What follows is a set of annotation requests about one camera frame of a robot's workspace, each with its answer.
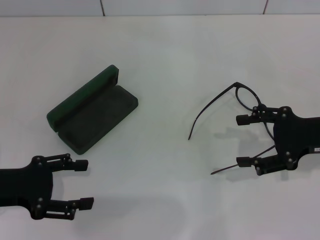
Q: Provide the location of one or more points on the black glasses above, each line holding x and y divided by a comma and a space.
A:
237, 85

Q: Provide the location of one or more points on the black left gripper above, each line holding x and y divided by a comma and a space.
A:
27, 187

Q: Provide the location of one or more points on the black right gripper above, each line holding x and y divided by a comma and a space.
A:
295, 137

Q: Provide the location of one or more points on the green glasses case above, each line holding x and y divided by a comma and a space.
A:
95, 120

